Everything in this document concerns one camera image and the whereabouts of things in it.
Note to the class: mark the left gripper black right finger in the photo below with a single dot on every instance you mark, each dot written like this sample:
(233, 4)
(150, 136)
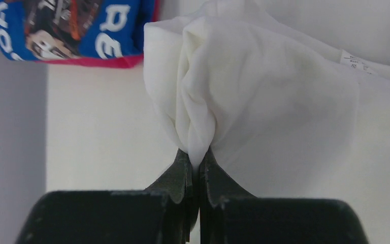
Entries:
(230, 214)

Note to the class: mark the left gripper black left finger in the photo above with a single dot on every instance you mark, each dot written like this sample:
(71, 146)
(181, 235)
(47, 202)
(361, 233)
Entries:
(164, 212)

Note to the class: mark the white printed t shirt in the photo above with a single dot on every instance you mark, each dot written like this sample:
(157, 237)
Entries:
(293, 97)

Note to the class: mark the blue folded graphic t shirt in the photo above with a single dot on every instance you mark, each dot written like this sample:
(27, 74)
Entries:
(59, 30)

